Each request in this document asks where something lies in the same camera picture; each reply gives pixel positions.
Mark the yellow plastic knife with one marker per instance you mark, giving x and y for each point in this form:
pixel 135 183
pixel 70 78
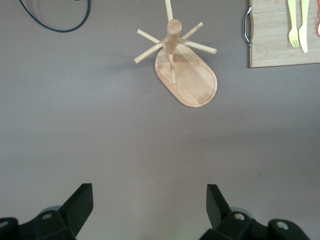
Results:
pixel 303 35

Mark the bamboo cutting board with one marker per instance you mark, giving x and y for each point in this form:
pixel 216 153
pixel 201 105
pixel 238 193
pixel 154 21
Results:
pixel 272 37

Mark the orange slice toy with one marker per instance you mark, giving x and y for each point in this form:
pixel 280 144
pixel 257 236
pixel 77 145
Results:
pixel 318 28

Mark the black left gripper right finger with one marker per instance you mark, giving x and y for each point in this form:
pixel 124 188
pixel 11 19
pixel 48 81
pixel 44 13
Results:
pixel 237 227

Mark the yellow plastic fork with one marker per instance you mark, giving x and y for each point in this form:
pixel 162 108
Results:
pixel 293 25

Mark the wooden mug tree stand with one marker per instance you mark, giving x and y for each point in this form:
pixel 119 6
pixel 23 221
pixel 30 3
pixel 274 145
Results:
pixel 195 85

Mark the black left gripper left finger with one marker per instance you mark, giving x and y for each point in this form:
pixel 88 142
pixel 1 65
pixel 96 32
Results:
pixel 50 225

